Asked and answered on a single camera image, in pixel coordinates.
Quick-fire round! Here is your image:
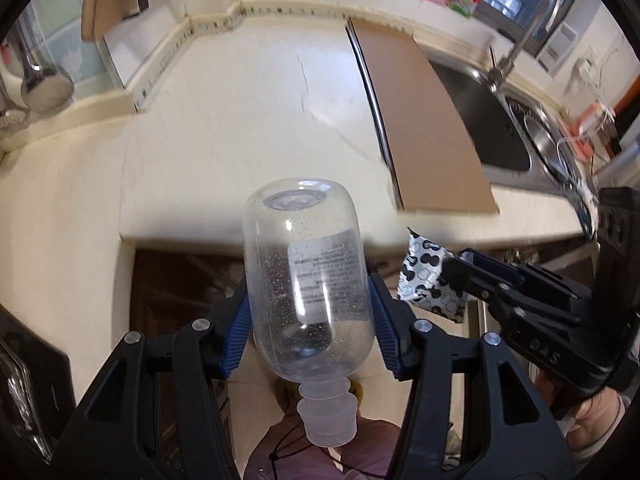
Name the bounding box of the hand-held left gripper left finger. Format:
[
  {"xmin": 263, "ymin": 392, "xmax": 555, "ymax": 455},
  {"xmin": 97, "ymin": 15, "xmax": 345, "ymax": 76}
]
[{"xmin": 60, "ymin": 285, "xmax": 253, "ymax": 480}]

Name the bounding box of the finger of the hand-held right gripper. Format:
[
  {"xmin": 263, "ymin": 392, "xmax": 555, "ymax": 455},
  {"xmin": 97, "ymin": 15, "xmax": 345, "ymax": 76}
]
[
  {"xmin": 442, "ymin": 257, "xmax": 582, "ymax": 329},
  {"xmin": 459, "ymin": 248, "xmax": 587, "ymax": 307}
]

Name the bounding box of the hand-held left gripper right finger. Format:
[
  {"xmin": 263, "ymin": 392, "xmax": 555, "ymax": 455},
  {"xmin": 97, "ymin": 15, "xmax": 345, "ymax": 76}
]
[{"xmin": 369, "ymin": 274, "xmax": 576, "ymax": 480}]

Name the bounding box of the black white patterned packet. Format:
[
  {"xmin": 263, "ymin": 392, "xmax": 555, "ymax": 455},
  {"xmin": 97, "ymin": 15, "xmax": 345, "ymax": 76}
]
[{"xmin": 397, "ymin": 227, "xmax": 470, "ymax": 323}]

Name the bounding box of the clear plastic bottle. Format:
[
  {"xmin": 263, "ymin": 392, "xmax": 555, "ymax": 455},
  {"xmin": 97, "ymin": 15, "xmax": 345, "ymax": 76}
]
[{"xmin": 242, "ymin": 178, "xmax": 377, "ymax": 447}]

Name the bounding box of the person's right hand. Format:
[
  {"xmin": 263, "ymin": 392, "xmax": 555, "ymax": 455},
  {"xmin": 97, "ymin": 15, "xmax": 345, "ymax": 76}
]
[{"xmin": 574, "ymin": 392, "xmax": 624, "ymax": 442}]

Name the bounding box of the stainless steel sink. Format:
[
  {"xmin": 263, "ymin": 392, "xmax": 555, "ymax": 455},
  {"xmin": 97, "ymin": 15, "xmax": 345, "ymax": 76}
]
[{"xmin": 430, "ymin": 45, "xmax": 601, "ymax": 202}]

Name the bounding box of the flat brown cardboard sheet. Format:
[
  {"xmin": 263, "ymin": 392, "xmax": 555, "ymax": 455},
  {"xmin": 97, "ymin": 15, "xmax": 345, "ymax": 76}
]
[{"xmin": 345, "ymin": 16, "xmax": 499, "ymax": 213}]

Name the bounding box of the orange white container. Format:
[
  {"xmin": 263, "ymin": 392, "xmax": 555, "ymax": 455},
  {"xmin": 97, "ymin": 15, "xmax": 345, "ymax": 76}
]
[{"xmin": 574, "ymin": 101, "xmax": 610, "ymax": 157}]

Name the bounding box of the black glass stovetop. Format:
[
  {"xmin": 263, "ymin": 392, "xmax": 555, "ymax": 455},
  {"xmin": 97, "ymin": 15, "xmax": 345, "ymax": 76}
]
[{"xmin": 0, "ymin": 304, "xmax": 77, "ymax": 467}]

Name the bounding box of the chrome faucet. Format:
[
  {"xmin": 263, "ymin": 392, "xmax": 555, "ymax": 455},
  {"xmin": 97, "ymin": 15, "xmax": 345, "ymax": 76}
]
[{"xmin": 487, "ymin": 0, "xmax": 562, "ymax": 94}]

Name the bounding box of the metal ladle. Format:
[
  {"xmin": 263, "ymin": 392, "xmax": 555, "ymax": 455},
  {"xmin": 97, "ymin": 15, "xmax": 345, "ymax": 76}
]
[{"xmin": 14, "ymin": 10, "xmax": 76, "ymax": 114}]

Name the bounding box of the thin black cord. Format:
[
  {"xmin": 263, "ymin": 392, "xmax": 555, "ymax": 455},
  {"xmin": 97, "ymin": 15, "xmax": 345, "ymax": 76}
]
[{"xmin": 257, "ymin": 427, "xmax": 391, "ymax": 480}]

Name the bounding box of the white wall socket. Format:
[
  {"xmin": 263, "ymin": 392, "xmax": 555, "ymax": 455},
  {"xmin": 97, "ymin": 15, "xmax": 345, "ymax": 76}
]
[{"xmin": 540, "ymin": 22, "xmax": 579, "ymax": 74}]

